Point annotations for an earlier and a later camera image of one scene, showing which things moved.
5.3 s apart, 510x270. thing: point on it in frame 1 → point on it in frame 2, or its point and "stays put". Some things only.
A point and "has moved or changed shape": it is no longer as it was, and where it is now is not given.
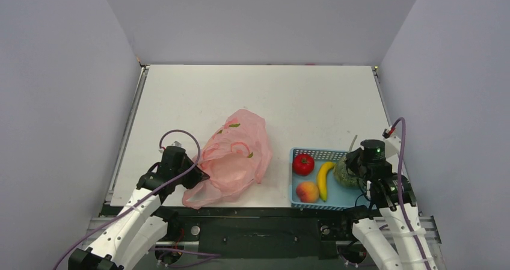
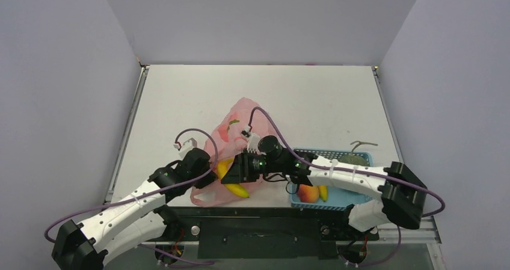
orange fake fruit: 307,192 stays put
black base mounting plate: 267,233 stays put
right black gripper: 352,163 → 242,166
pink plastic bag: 239,151 has moved or changed shape
